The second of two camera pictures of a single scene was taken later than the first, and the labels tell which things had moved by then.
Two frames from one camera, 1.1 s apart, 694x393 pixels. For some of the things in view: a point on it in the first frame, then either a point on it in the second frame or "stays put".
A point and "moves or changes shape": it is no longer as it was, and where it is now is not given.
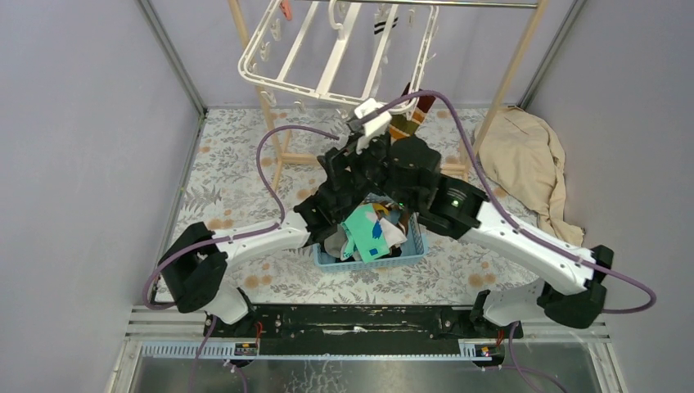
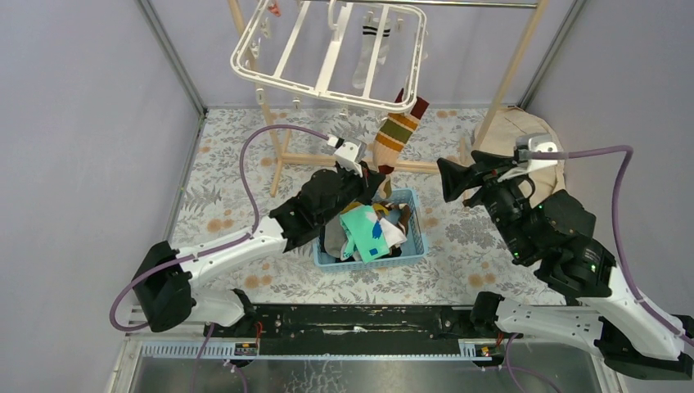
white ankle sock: (394, 237) stays put
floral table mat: (253, 165) stays put
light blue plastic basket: (415, 250) stays put
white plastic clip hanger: (340, 47) moves or changes shape
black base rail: (361, 329) stays put
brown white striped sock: (402, 218) stays put
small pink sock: (286, 9) -> (275, 10)
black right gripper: (382, 142) -> (487, 176)
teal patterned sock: (364, 235) stays put
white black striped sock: (381, 15) -> (370, 26)
